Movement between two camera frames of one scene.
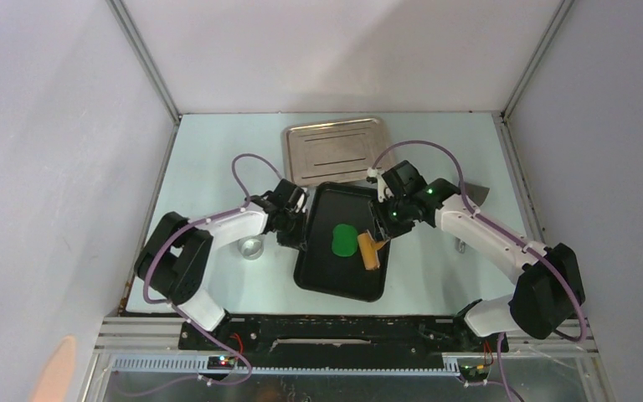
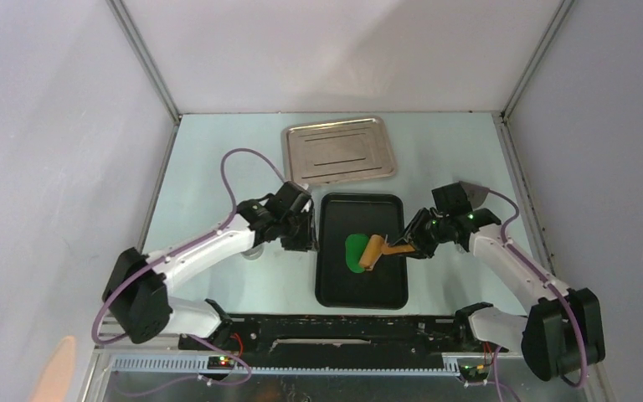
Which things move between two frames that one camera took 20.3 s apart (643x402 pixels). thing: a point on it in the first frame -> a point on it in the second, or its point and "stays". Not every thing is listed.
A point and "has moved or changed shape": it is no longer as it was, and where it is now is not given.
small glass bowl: x=251 y=247 stays
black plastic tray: x=319 y=268 has moved or changed shape
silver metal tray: x=342 y=151 stays
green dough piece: x=344 y=242 -> x=354 y=244
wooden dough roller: x=368 y=248 has moved or changed shape
